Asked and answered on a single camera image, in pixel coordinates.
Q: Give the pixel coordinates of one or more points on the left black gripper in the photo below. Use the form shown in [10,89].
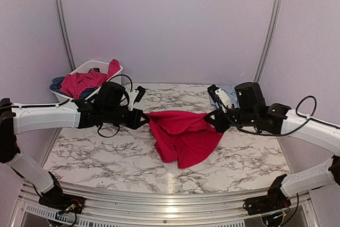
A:
[139,112]

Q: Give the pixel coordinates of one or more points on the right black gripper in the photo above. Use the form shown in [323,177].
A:
[219,123]

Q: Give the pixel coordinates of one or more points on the light blue button shirt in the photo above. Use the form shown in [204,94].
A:
[229,91]

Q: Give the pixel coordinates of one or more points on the red t-shirt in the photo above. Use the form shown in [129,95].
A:
[183,137]

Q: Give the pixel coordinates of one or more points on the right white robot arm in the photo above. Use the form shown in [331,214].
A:
[314,131]

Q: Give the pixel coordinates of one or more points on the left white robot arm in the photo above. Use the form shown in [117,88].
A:
[17,119]

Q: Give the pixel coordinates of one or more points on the white plastic laundry bin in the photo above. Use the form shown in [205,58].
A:
[87,67]

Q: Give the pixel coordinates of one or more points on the red garment in bin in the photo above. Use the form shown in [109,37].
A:
[85,80]

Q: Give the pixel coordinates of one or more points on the dark blue garment in bin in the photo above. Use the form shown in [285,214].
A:
[56,87]

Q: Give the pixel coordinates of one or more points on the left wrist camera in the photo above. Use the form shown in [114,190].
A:
[135,96]

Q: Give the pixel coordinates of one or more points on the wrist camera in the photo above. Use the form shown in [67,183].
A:
[135,96]
[219,98]

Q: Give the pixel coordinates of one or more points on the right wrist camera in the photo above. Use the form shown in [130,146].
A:
[219,98]

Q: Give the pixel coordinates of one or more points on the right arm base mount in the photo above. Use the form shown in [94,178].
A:
[265,204]

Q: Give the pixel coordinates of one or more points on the front aluminium rail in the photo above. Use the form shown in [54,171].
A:
[104,207]

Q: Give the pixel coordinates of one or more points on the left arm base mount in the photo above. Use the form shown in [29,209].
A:
[66,203]

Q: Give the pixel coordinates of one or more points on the right aluminium frame post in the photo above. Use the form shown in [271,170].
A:
[273,21]

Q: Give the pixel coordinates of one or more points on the aluminium frame post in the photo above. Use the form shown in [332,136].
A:
[273,21]
[64,34]

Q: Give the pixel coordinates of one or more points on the left aluminium frame post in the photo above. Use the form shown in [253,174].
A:
[64,34]

